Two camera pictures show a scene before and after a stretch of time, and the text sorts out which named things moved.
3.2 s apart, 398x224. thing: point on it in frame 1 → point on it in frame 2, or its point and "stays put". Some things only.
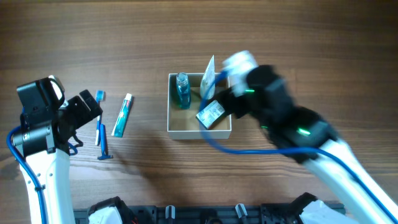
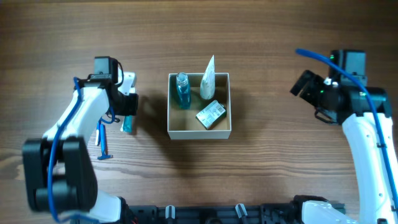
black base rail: (257, 213) stays put
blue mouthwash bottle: (183, 91) stays put
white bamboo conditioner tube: (208, 86) stays put
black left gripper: (86, 114) → (132, 108)
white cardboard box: (183, 124) stays put
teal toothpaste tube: (120, 124) → (127, 126)
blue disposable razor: (102, 143) stays put
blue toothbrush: (100, 96) stays put
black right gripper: (231, 101) → (313, 81)
